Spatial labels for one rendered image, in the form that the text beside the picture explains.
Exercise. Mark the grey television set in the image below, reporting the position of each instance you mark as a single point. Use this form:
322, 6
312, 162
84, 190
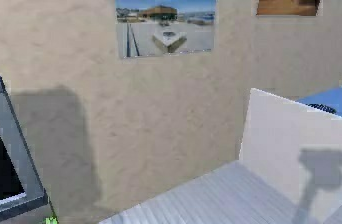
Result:
2, 160

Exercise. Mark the white bed with blue cover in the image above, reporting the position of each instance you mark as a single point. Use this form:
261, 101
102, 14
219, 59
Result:
299, 150

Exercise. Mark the brown wooden framed picture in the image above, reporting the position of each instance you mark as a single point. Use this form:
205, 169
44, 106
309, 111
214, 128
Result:
287, 7

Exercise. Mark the small green object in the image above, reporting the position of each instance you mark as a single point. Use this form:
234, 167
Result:
50, 220

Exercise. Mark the harbour scene framed picture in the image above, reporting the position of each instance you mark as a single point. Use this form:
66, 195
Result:
165, 30

